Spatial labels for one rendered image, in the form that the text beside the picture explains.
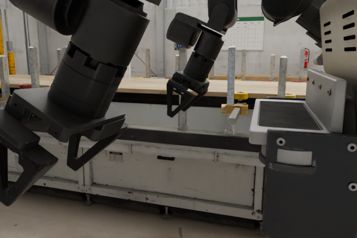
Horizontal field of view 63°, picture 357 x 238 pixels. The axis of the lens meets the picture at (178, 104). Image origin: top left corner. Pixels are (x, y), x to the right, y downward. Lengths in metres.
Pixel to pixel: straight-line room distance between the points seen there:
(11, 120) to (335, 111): 0.32
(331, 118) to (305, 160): 0.06
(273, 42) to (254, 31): 0.62
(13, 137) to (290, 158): 0.27
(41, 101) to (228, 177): 1.73
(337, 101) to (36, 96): 0.31
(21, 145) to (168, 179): 1.82
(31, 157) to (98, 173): 2.03
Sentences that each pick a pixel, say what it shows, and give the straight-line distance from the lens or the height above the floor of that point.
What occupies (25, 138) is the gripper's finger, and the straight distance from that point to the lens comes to 0.26.
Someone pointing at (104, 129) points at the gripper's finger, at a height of 1.06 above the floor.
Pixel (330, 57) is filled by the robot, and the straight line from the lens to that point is 0.52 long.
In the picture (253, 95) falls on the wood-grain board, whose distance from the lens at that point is 1.72.
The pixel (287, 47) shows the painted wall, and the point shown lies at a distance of 8.69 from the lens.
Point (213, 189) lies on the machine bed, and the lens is 1.99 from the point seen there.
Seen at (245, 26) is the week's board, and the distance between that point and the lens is 8.70.
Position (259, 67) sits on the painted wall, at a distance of 8.68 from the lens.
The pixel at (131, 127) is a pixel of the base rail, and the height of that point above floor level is 0.70.
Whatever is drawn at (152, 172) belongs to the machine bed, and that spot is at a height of 0.31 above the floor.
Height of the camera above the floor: 1.13
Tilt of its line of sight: 10 degrees down
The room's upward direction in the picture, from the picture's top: straight up
